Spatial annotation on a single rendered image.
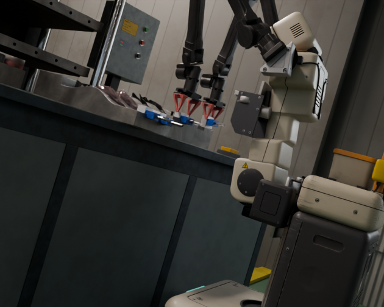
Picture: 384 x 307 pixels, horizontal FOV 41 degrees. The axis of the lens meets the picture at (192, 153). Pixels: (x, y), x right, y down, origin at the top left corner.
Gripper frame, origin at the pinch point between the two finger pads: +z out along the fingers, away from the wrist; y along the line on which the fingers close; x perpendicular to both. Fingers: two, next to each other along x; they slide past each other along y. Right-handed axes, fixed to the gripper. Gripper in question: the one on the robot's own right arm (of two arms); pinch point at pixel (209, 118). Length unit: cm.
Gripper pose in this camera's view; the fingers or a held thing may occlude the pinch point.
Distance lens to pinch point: 244.3
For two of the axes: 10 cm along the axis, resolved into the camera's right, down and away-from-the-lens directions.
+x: 7.0, 1.9, -6.9
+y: -6.6, -1.9, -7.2
